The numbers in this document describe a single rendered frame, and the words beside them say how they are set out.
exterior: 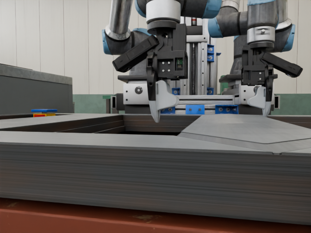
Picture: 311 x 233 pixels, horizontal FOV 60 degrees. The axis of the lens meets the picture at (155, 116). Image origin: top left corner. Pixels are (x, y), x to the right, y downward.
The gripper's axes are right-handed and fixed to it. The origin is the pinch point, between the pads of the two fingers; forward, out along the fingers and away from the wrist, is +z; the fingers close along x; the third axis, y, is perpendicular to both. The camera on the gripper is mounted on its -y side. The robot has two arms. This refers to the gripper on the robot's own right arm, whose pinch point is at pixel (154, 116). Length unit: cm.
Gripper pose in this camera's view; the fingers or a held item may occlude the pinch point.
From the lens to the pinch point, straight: 60.4
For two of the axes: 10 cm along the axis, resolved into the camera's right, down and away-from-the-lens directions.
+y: 9.8, 0.1, -2.2
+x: 2.2, -0.5, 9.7
